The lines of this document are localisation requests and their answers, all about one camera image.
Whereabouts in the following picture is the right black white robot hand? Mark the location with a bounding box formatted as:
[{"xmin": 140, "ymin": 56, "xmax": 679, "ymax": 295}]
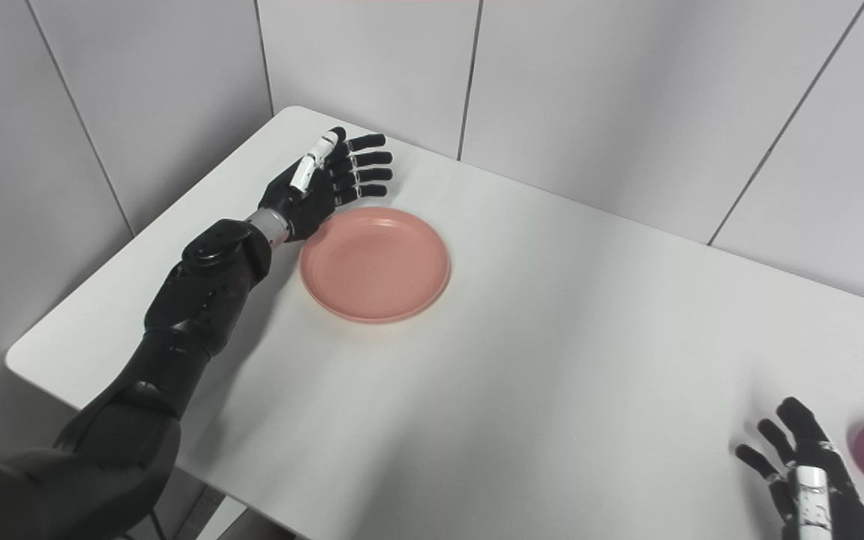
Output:
[{"xmin": 735, "ymin": 397, "xmax": 864, "ymax": 540}]

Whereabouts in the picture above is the pink round plate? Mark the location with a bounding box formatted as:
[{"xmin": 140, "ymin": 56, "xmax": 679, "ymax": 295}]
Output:
[{"xmin": 298, "ymin": 207, "xmax": 452, "ymax": 325}]

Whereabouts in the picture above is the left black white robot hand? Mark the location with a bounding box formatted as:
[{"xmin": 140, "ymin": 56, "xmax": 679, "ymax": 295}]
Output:
[{"xmin": 258, "ymin": 127, "xmax": 394, "ymax": 242}]

